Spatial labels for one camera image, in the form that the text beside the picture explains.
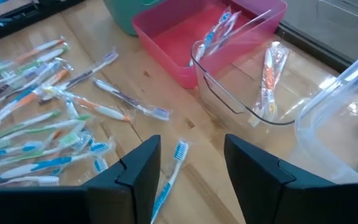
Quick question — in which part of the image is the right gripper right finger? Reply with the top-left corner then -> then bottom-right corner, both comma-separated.
224,134 -> 338,224

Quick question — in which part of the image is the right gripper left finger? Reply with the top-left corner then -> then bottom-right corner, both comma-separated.
82,134 -> 161,224

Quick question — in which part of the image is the green white toothbrush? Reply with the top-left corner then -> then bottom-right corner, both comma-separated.
0,113 -> 93,149
0,109 -> 62,144
9,43 -> 71,72

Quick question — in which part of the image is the frosted clear plastic tub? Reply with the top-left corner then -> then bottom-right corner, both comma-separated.
293,43 -> 358,185

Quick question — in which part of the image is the clear plastic bin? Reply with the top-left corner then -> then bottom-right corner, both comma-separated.
190,9 -> 313,131

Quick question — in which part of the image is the pink plastic bin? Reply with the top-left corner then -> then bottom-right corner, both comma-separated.
131,0 -> 288,90

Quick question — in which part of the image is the green plastic bin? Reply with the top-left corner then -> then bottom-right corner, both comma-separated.
103,0 -> 167,37

